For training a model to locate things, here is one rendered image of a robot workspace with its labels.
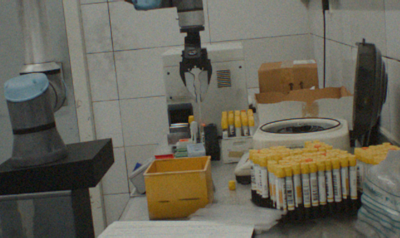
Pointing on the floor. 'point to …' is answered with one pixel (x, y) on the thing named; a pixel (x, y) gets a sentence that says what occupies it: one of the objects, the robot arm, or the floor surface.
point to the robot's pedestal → (46, 214)
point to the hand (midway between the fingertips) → (198, 98)
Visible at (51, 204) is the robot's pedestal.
